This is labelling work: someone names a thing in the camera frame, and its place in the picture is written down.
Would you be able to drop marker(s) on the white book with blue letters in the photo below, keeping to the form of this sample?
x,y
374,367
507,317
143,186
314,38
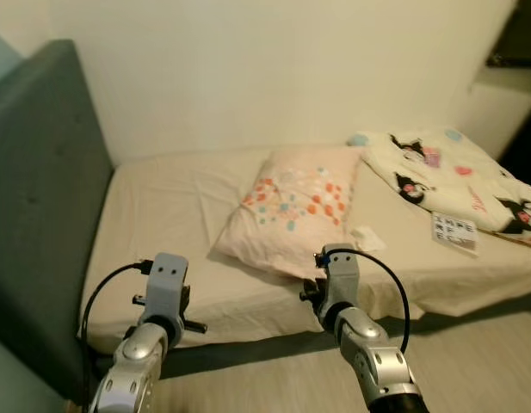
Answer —
x,y
454,232

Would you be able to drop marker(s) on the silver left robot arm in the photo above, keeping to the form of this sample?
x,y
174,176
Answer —
x,y
132,370

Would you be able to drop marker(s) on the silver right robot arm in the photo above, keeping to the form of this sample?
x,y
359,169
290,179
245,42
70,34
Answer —
x,y
373,353

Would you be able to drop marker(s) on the mattress with beige sheet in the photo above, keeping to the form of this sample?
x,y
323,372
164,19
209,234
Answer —
x,y
179,215

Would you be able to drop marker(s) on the cream cartoon print blanket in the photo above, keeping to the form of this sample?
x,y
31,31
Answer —
x,y
437,172

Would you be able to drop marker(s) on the teal upholstered headboard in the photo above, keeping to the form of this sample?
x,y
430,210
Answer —
x,y
41,189

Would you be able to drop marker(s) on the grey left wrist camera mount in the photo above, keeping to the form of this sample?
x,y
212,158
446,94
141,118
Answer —
x,y
168,284

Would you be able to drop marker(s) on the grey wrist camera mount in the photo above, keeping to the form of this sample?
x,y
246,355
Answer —
x,y
342,280
168,284

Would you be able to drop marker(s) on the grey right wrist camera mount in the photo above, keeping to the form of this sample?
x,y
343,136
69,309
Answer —
x,y
342,280

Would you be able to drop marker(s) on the dark wall shelf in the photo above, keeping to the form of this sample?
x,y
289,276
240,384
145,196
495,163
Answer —
x,y
519,43

